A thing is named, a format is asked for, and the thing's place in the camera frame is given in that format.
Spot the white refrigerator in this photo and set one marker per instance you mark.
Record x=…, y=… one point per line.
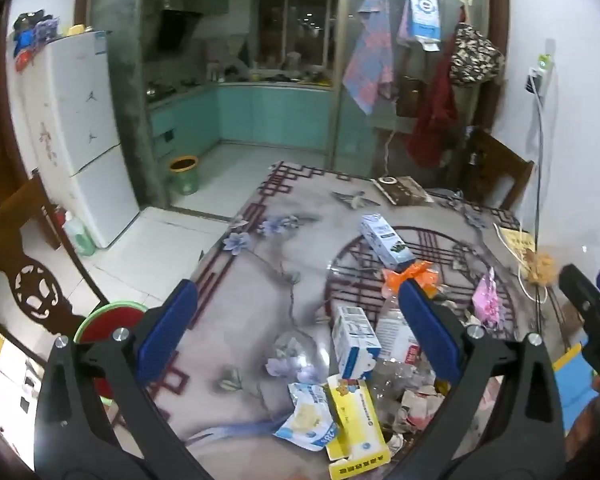
x=80, y=135

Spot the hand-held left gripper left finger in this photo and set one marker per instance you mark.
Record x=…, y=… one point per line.
x=167, y=330

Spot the green bin with red bag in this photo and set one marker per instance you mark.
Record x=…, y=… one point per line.
x=115, y=317

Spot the paper scraps pile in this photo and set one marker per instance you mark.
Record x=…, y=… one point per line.
x=415, y=410

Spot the floral tablecloth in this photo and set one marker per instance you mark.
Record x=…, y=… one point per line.
x=260, y=310

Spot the glass sliding door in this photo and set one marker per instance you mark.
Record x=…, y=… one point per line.
x=360, y=150

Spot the orange plastic wrapper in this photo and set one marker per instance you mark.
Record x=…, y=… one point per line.
x=410, y=275

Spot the white blue milk carton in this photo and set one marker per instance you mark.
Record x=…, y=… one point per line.
x=385, y=242

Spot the white wall charger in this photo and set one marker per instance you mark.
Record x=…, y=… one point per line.
x=540, y=72

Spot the teal kitchen cabinets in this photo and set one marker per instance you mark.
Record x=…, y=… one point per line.
x=270, y=115

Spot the yellow cardboard box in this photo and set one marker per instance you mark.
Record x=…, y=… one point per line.
x=355, y=420

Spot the colourful packets pile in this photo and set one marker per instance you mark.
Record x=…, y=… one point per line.
x=35, y=40

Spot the pink blue plaid towel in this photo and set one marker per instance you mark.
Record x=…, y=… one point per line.
x=370, y=55

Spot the small green waste basket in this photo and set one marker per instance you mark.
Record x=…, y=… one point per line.
x=185, y=177

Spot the red bottle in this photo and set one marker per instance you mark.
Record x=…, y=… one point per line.
x=59, y=222

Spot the plain wooden chair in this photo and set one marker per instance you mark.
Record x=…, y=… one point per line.
x=510, y=170

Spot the brown flat box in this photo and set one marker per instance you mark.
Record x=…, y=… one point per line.
x=405, y=191

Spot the patterned fabric bag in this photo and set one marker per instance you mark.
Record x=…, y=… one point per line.
x=475, y=55

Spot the blue plastic stool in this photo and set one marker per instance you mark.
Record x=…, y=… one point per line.
x=572, y=385

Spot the pink wrapper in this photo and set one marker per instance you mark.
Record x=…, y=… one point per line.
x=487, y=300

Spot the yellow crumpled wrapper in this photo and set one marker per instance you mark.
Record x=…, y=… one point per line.
x=542, y=267

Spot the carved wooden chair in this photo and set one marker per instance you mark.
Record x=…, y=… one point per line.
x=0, y=245

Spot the light blue white carton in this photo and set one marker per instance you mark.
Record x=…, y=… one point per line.
x=355, y=345

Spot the blue white hanging bag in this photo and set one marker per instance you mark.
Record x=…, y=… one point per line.
x=425, y=10

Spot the clear plastic bottle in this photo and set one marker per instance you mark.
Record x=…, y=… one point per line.
x=395, y=330

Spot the black range hood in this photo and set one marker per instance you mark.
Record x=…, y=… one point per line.
x=177, y=30

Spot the green detergent bottle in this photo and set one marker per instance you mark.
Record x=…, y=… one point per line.
x=82, y=240

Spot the kitchen window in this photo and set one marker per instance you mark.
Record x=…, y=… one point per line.
x=300, y=20

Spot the blue white snack pouch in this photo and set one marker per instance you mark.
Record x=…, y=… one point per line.
x=305, y=420

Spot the red apron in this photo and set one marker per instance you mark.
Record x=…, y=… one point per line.
x=432, y=130

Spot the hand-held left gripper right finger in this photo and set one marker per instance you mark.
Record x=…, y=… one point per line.
x=430, y=332

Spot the yellow plastic item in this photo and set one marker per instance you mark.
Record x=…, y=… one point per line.
x=75, y=30

